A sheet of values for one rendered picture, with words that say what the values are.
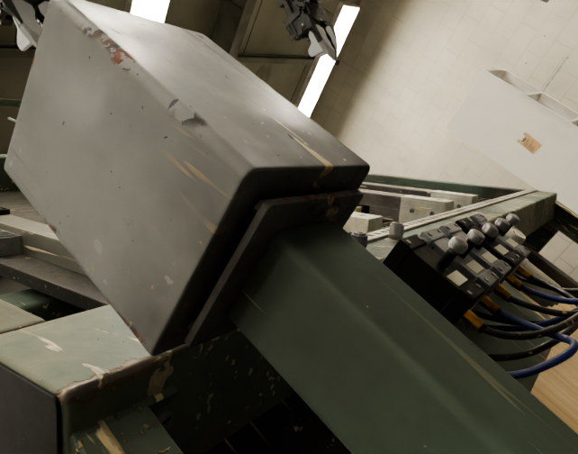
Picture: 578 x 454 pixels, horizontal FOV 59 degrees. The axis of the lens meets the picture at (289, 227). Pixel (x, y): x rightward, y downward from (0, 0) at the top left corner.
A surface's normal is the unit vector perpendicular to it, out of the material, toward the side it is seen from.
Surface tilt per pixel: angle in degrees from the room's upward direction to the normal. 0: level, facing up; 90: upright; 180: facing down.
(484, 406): 90
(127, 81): 90
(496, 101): 90
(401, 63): 90
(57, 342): 60
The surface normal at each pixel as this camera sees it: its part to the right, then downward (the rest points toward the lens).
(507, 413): 0.47, -0.77
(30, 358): 0.07, -0.98
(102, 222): -0.57, 0.11
